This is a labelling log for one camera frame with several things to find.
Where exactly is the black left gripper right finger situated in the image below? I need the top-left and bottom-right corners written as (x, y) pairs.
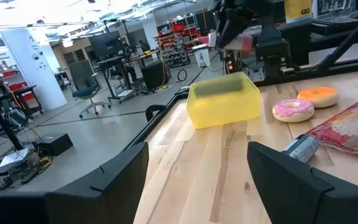
top-left (246, 141), bottom-right (336, 224)

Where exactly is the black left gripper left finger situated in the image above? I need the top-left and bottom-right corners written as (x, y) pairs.
top-left (44, 141), bottom-right (150, 224)

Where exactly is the black food colouring bottle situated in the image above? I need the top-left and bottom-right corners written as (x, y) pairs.
top-left (282, 134), bottom-right (320, 164)

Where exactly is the pink frosted donut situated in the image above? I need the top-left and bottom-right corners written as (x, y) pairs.
top-left (271, 98), bottom-right (316, 123)

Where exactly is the red popcorn packet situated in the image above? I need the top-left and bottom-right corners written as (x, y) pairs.
top-left (308, 101), bottom-right (358, 159)

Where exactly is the orange frosted donut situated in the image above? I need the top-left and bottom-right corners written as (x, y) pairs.
top-left (296, 86), bottom-right (341, 109)

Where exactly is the shelf with red bins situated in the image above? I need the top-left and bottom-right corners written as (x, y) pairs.
top-left (154, 21), bottom-right (202, 68)

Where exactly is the yellow sign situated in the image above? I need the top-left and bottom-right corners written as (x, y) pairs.
top-left (283, 0), bottom-right (313, 24)

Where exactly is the black box on floor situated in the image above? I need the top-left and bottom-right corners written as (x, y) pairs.
top-left (32, 133), bottom-right (74, 157)

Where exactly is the yellow translucent plastic bin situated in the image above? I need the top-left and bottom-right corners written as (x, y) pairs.
top-left (185, 71), bottom-right (262, 130)

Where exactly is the black computer case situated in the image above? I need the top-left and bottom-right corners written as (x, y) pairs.
top-left (140, 60), bottom-right (171, 91)

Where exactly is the white paper sheet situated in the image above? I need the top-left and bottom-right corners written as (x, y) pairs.
top-left (0, 147), bottom-right (30, 168)

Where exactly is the grey office chair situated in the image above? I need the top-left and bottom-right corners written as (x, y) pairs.
top-left (68, 60), bottom-right (112, 119)

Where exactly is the black equipment stand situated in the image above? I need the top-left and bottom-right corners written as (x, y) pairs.
top-left (0, 60), bottom-right (24, 187)

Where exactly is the black desk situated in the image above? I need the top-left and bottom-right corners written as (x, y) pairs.
top-left (96, 55), bottom-right (142, 104)

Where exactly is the black monitor on desk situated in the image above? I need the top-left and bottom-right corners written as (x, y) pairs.
top-left (88, 30), bottom-right (122, 60)

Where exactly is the white pillar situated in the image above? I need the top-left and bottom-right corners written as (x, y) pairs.
top-left (0, 27), bottom-right (68, 112)

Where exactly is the black frame clip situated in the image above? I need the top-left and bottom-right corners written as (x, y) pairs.
top-left (144, 104), bottom-right (168, 123)

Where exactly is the black aluminium rig frame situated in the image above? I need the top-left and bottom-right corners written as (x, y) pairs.
top-left (121, 6), bottom-right (358, 152)

